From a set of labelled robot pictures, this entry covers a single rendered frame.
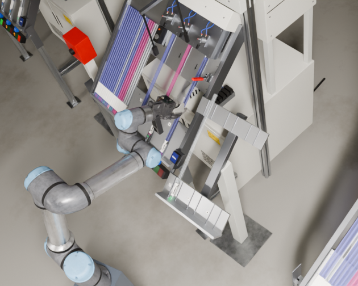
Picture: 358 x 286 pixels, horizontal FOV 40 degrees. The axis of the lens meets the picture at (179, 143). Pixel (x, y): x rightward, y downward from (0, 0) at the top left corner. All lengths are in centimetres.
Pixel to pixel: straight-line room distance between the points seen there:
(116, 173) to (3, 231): 158
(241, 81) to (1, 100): 207
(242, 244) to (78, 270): 105
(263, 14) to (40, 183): 112
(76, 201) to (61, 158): 164
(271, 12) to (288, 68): 56
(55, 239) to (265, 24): 125
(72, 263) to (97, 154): 134
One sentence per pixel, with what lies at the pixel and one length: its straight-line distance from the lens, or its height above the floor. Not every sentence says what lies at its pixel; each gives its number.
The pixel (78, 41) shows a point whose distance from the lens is 288.
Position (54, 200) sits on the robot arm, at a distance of 180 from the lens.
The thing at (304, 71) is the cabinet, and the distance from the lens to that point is 265.
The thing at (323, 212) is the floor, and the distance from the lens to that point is 288.
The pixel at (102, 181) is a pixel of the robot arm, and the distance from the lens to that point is 185.
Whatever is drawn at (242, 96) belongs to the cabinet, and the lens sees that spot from 254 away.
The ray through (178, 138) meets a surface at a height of 80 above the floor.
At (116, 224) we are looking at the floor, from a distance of 302.
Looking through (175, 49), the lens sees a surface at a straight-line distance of 226.
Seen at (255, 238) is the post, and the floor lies 1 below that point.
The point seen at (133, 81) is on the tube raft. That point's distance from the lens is 242.
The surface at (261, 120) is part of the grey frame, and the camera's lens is 248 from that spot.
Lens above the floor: 259
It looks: 54 degrees down
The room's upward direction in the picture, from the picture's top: 20 degrees counter-clockwise
